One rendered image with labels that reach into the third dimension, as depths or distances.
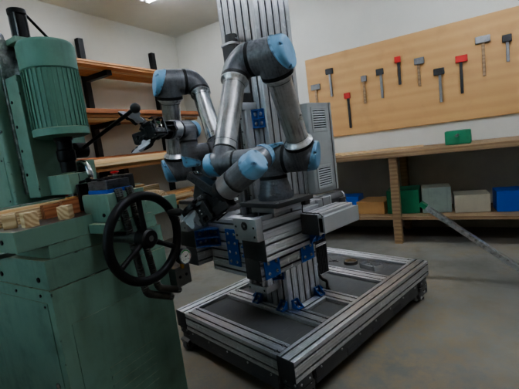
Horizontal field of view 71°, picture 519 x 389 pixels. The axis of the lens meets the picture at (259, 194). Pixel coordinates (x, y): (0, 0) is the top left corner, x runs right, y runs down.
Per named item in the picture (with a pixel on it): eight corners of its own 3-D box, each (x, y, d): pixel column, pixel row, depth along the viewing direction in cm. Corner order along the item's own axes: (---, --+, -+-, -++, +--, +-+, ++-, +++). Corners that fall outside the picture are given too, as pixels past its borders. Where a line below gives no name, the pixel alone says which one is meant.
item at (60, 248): (50, 258, 104) (48, 245, 103) (15, 255, 115) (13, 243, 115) (157, 224, 137) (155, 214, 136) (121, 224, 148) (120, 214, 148)
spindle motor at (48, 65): (50, 135, 113) (29, 32, 109) (23, 141, 122) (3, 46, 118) (100, 133, 127) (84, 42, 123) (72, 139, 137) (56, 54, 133)
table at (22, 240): (34, 257, 91) (28, 234, 90) (-18, 251, 108) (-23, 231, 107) (195, 207, 142) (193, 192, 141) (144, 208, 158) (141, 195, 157)
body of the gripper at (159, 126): (150, 115, 129) (174, 115, 139) (135, 124, 134) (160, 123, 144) (157, 135, 129) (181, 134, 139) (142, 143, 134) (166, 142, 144)
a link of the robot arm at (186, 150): (211, 164, 151) (207, 137, 150) (184, 167, 147) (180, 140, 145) (206, 164, 158) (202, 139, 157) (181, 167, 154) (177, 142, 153)
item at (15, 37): (18, 55, 123) (8, 4, 121) (8, 62, 127) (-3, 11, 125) (42, 59, 130) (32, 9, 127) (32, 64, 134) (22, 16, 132)
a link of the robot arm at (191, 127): (204, 138, 153) (201, 118, 152) (185, 140, 144) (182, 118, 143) (190, 140, 157) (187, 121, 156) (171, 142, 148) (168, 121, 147)
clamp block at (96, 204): (110, 223, 110) (105, 194, 109) (85, 223, 117) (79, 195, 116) (148, 212, 122) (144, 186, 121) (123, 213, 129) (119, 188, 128)
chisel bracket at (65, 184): (72, 198, 122) (68, 174, 121) (51, 200, 129) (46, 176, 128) (93, 194, 128) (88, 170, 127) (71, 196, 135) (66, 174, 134)
